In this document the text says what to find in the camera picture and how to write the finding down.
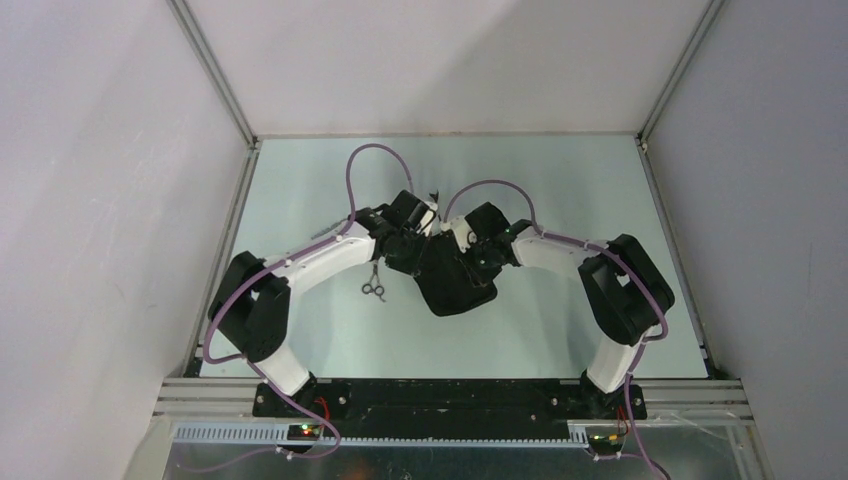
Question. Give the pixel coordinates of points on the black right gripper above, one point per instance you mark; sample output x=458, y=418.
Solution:
x=492, y=273

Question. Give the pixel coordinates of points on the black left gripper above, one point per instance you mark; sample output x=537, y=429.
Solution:
x=412, y=266

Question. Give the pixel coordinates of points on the black zippered tool case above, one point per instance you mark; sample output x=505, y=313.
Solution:
x=449, y=282

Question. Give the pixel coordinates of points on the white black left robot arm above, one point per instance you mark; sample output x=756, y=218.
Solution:
x=252, y=304

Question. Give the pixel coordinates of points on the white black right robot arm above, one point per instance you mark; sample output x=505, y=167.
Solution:
x=628, y=295

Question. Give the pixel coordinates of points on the silver thinning shears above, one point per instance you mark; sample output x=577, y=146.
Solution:
x=373, y=285

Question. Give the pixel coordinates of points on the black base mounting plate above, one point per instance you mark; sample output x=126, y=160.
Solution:
x=455, y=408

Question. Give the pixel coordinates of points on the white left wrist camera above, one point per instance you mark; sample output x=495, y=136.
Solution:
x=430, y=219

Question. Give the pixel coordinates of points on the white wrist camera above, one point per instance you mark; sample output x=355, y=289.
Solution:
x=430, y=219
x=463, y=233

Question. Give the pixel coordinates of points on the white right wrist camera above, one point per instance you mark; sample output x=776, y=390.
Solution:
x=463, y=233

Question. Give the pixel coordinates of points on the grey slotted cable duct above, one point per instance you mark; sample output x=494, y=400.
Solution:
x=269, y=434

